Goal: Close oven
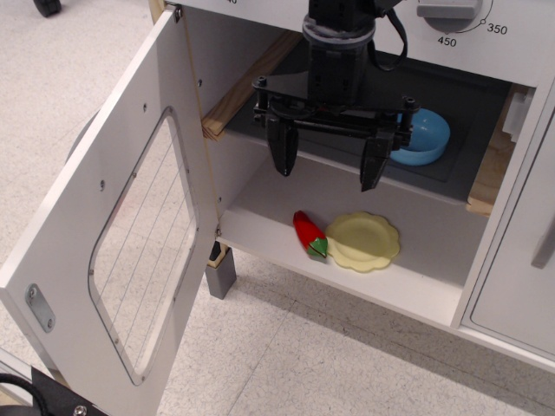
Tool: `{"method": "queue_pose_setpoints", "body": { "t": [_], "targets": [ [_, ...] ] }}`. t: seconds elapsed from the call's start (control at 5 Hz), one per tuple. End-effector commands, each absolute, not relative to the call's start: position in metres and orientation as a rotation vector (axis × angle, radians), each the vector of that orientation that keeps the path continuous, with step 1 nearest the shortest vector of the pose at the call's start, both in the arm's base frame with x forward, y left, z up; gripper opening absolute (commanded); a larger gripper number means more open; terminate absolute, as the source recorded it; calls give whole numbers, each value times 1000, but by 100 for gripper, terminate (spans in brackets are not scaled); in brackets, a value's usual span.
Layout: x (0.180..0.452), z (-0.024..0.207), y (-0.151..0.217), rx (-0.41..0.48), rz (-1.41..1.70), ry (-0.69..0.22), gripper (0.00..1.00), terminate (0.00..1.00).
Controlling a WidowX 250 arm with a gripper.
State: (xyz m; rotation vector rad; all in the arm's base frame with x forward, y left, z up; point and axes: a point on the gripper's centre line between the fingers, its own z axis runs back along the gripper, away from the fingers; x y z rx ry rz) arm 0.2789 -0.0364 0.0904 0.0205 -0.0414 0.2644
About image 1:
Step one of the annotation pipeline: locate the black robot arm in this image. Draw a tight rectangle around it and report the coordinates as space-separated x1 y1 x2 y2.
252 1 420 191

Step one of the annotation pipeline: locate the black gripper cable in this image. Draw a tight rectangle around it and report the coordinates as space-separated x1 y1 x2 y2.
367 7 408 73

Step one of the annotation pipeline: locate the grey cabinet leg cap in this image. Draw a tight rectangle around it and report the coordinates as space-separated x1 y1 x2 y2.
206 243 237 300

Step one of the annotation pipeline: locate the black base plate with screw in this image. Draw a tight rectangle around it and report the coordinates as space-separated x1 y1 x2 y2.
31 368 106 416

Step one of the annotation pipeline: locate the black cable on floor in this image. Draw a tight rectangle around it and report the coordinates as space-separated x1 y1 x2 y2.
0 372 49 416

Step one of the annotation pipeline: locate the white oven door with window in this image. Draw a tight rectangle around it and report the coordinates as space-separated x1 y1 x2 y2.
1 5 217 415

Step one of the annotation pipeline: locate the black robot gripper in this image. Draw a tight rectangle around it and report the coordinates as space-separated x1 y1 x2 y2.
252 39 420 192

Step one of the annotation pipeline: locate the yellow scalloped plate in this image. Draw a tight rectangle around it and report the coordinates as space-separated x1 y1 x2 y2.
325 211 401 273

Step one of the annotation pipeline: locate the light wooden corner post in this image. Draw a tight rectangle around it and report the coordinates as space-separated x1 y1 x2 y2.
148 0 166 24

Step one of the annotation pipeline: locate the red toy chili pepper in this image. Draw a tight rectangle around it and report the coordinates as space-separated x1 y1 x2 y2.
293 211 328 258

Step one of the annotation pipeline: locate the grey temperature knob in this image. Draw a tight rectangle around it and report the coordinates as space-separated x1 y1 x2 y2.
416 0 483 33

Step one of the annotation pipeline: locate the grey right door handle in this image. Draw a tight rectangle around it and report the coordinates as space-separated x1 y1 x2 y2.
531 219 555 270

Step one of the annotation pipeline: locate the blue plastic bowl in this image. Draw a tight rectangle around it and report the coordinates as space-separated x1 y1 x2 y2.
390 108 451 166

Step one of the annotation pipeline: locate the white right cabinet door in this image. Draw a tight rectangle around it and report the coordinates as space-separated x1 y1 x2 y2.
463 97 554 361

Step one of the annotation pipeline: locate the black caster wheel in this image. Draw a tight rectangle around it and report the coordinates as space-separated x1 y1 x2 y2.
33 0 62 18

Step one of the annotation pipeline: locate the white toy kitchen cabinet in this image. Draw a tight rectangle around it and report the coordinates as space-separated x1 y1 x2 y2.
163 1 554 371

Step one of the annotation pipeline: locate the aluminium frame rail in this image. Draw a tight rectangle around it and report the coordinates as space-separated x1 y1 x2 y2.
0 346 34 406

